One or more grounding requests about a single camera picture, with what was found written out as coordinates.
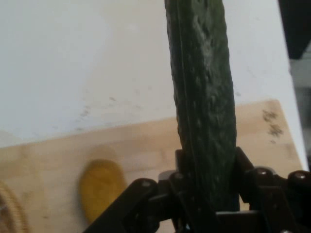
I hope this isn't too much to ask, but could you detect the woven wicker basket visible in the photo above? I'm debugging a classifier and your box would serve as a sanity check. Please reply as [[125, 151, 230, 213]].
[[0, 181, 31, 233]]

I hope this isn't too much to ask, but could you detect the yellow-brown potato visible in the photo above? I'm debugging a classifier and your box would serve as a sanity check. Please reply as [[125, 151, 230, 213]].
[[77, 159, 127, 224]]

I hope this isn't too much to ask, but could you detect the light wooden cutting board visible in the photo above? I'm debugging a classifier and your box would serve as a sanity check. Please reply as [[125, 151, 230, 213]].
[[0, 99, 306, 233]]

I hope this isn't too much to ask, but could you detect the dark green cucumber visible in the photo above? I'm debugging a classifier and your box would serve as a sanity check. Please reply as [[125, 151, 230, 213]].
[[164, 0, 242, 212]]

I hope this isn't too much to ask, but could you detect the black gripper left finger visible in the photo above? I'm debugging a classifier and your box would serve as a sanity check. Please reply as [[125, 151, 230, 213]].
[[84, 149, 197, 233]]

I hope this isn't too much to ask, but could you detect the black box-shaped object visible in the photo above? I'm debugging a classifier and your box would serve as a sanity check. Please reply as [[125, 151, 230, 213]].
[[278, 0, 311, 59]]

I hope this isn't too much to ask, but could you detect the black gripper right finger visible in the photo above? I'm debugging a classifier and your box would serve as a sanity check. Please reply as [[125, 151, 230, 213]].
[[233, 147, 311, 233]]

